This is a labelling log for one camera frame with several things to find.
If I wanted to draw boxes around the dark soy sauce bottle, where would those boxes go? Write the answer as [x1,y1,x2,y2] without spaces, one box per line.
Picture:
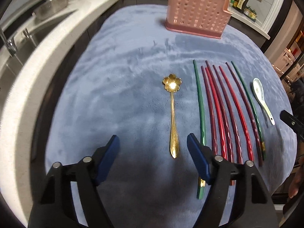
[233,0,248,13]

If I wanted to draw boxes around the bright red chopstick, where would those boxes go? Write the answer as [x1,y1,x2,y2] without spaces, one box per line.
[218,65,255,162]
[205,67,228,160]

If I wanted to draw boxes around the pink perforated utensil basket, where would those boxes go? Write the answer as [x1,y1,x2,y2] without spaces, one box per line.
[165,0,232,39]

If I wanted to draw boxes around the white ceramic soup spoon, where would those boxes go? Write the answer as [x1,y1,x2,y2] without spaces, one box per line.
[252,78,275,126]

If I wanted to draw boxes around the steel pot by sink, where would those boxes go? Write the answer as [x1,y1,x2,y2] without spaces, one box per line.
[32,0,69,21]

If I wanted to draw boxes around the blue plush table cloth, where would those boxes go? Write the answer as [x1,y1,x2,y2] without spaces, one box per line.
[45,5,297,227]

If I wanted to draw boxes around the green chopstick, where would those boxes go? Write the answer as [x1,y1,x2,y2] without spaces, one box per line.
[193,60,206,200]
[231,61,266,161]

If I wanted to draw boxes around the person's right hand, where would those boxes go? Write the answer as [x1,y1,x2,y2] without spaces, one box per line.
[289,157,304,199]

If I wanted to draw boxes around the dark red chopstick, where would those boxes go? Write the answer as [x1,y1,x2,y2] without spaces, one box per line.
[201,66,218,155]
[205,60,236,187]
[212,64,244,165]
[225,62,264,167]

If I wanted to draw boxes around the gold flower spoon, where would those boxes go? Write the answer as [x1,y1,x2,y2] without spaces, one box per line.
[162,74,182,158]

